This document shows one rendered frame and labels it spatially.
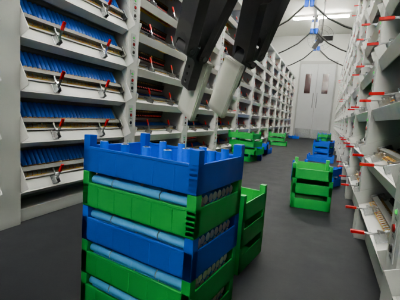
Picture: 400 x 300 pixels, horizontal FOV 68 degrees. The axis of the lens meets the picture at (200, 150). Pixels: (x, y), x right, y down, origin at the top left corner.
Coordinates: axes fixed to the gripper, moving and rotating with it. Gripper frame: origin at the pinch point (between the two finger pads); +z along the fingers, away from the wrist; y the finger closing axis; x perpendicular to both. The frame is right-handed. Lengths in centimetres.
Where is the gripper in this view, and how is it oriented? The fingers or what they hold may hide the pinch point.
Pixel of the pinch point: (209, 89)
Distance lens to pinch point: 35.5
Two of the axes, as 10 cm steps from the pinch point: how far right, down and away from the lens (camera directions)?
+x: 5.6, 6.1, -5.7
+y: -7.8, 1.4, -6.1
